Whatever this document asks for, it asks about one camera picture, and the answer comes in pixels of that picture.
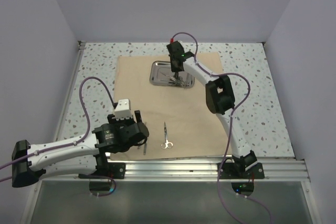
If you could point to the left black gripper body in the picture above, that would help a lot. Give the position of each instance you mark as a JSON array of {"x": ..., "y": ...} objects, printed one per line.
[{"x": 119, "y": 124}]

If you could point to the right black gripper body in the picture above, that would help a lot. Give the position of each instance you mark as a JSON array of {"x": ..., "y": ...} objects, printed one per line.
[{"x": 172, "y": 66}]

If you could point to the steel instrument tray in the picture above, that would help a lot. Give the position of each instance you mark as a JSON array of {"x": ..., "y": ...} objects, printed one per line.
[{"x": 157, "y": 79}]

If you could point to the steel tweezers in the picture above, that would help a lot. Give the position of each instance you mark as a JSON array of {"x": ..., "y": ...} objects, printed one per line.
[{"x": 145, "y": 146}]

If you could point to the steel scissors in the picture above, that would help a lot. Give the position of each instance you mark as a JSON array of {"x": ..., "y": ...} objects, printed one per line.
[{"x": 166, "y": 144}]

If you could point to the beige cloth wrap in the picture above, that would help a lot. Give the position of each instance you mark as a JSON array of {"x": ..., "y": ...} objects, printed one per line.
[{"x": 191, "y": 127}]

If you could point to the steel forceps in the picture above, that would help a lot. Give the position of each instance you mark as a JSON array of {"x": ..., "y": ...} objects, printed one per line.
[{"x": 169, "y": 77}]

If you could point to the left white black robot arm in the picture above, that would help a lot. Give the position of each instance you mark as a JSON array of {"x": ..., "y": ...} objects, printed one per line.
[{"x": 83, "y": 155}]

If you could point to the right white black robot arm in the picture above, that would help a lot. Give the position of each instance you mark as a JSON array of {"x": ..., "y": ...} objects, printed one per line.
[{"x": 220, "y": 100}]

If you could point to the steel clamp in tray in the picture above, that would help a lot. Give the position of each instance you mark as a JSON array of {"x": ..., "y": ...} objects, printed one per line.
[{"x": 181, "y": 82}]

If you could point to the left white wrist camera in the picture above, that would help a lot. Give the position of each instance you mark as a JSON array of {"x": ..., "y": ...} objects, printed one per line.
[{"x": 122, "y": 110}]

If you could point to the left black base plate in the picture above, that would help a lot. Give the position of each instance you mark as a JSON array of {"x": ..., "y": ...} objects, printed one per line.
[{"x": 114, "y": 170}]

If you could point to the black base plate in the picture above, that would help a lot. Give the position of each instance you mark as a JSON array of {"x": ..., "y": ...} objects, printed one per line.
[
  {"x": 114, "y": 170},
  {"x": 229, "y": 170}
]

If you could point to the aluminium left side rail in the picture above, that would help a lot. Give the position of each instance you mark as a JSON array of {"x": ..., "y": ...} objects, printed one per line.
[{"x": 58, "y": 130}]

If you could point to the aluminium rail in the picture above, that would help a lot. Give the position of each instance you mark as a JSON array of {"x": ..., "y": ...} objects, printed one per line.
[
  {"x": 190, "y": 169},
  {"x": 58, "y": 130}
]

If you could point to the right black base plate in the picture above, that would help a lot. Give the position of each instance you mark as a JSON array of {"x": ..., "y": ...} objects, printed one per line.
[{"x": 229, "y": 170}]

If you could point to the aluminium front rail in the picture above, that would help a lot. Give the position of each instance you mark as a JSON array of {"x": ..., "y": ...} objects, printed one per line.
[{"x": 190, "y": 169}]

